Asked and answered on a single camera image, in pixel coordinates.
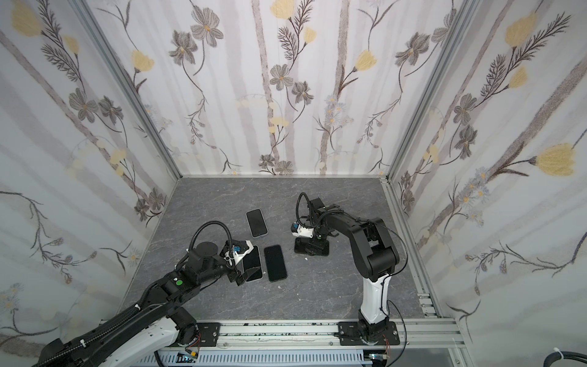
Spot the purple cased phone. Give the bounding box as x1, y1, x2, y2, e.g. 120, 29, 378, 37
242, 245, 264, 283
263, 244, 288, 283

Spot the light blue phone case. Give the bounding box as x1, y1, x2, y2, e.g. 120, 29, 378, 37
245, 208, 269, 239

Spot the blue phone black screen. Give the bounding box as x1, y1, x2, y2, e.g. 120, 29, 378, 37
247, 209, 268, 237

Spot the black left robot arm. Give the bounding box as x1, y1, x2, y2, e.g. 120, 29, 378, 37
37, 220, 253, 366

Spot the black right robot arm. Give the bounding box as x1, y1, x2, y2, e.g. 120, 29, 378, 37
290, 192, 400, 345

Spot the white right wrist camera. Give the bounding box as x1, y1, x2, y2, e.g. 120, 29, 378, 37
290, 223, 314, 238

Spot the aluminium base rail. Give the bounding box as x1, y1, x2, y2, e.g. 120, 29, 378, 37
86, 178, 473, 367

